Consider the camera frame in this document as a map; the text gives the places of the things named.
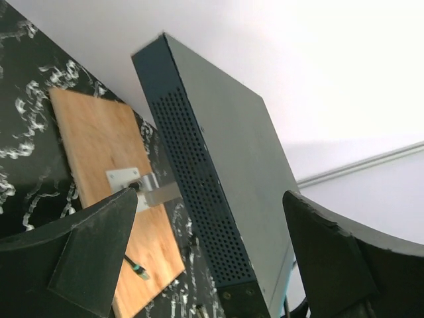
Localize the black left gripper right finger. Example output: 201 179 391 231
282 191 423 317

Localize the dark grey network switch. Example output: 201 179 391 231
132 33 297 317

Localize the left aluminium frame post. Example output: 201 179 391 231
297 141 423 189

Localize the wooden board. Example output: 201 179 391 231
49 88 185 317

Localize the metal bracket stand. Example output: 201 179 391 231
105 168 182 213

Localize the black fibre cable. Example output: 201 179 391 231
123 254 150 282

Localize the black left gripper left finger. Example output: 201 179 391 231
1 188 137 317

